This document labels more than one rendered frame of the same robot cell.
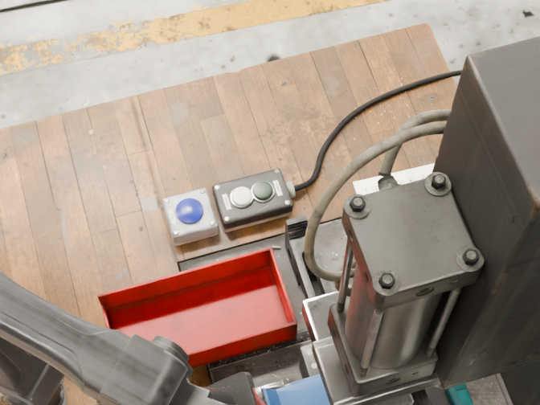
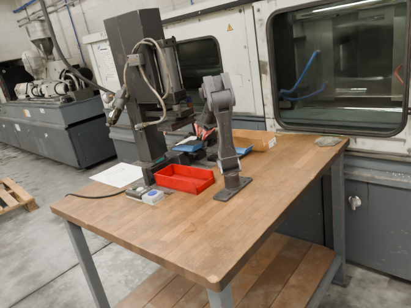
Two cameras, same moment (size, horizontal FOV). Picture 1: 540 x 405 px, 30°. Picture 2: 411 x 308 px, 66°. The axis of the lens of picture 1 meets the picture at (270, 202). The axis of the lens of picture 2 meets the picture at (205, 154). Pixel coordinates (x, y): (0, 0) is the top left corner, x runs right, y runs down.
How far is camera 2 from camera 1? 1.79 m
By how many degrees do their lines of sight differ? 85
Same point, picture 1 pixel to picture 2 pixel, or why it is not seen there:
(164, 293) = (181, 189)
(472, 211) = (155, 35)
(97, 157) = (144, 225)
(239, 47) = not seen: outside the picture
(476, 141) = (148, 20)
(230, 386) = (199, 118)
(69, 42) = not seen: outside the picture
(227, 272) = (166, 182)
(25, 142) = (150, 241)
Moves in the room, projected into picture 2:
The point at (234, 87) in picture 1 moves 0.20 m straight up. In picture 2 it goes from (94, 219) to (78, 173)
